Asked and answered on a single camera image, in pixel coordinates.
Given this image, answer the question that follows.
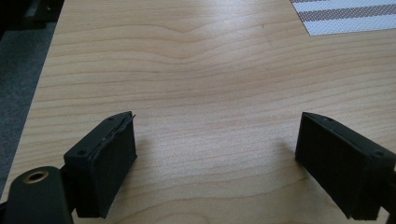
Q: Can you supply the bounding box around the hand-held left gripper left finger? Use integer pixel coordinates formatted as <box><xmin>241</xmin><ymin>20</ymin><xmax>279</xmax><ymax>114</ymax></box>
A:
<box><xmin>63</xmin><ymin>110</ymin><xmax>138</xmax><ymax>219</ymax></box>

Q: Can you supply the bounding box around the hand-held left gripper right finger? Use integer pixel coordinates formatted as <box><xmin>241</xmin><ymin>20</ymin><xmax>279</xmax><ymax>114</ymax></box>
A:
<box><xmin>294</xmin><ymin>111</ymin><xmax>396</xmax><ymax>221</ymax></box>

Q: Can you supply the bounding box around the white brown striped woven placemat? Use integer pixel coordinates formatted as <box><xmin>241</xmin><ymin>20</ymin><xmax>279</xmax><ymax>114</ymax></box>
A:
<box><xmin>290</xmin><ymin>0</ymin><xmax>396</xmax><ymax>36</ymax></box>

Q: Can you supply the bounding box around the dark furniture base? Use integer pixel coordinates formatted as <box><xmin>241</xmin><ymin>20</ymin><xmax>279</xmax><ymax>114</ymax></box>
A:
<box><xmin>0</xmin><ymin>0</ymin><xmax>65</xmax><ymax>41</ymax></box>

